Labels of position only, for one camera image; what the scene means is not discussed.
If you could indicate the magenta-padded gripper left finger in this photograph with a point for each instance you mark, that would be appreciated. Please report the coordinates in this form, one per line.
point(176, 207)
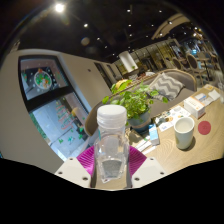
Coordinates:
point(75, 173)

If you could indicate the person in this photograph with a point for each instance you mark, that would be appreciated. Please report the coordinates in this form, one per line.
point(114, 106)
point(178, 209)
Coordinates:
point(146, 74)
point(120, 83)

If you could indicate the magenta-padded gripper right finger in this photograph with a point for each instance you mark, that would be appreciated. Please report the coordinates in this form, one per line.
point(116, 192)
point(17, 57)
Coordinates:
point(148, 173)

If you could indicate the green potted plant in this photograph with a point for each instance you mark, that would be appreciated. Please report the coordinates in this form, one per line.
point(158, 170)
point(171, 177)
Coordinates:
point(136, 101)

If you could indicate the window with festive decals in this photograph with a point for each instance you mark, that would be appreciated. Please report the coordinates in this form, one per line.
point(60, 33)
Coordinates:
point(50, 96)

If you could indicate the yellow card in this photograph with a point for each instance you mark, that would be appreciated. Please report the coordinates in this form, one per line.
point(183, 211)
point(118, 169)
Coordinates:
point(209, 87)

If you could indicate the grey white chevron cushion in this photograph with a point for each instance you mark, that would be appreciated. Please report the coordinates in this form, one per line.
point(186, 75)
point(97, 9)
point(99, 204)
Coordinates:
point(166, 86)

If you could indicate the white ointment tube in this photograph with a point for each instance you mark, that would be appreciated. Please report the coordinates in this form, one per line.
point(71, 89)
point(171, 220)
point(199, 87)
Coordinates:
point(144, 144)

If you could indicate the small blue white box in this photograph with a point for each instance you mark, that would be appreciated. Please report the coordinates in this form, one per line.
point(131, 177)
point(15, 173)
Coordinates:
point(153, 134)

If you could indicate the white round pillar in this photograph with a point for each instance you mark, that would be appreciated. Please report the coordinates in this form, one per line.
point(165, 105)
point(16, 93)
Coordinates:
point(128, 61)

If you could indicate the flat round red coaster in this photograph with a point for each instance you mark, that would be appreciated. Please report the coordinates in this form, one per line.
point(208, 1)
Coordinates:
point(204, 127)

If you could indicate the illustrated paper pamphlet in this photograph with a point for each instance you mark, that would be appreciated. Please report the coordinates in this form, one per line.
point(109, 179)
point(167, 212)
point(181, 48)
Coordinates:
point(173, 116)

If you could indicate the clear bottle with white cap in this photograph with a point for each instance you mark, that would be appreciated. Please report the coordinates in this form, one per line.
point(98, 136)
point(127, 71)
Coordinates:
point(111, 146)

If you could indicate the white paper napkin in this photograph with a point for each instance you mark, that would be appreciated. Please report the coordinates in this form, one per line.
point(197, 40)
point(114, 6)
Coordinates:
point(214, 94)

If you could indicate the white orange box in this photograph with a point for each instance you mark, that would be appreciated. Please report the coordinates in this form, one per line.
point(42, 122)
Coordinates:
point(194, 107)

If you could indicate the grey curved sofa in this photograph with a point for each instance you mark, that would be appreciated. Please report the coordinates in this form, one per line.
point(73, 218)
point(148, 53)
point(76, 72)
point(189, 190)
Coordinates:
point(186, 83)

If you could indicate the group of ceiling lights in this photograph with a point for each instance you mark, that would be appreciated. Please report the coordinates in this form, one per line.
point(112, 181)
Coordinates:
point(60, 7)

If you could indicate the group of dining chairs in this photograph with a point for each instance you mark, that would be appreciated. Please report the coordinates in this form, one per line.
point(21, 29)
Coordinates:
point(193, 63)

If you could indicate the blue white booklet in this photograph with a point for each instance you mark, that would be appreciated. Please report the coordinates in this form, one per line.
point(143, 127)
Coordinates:
point(200, 97)

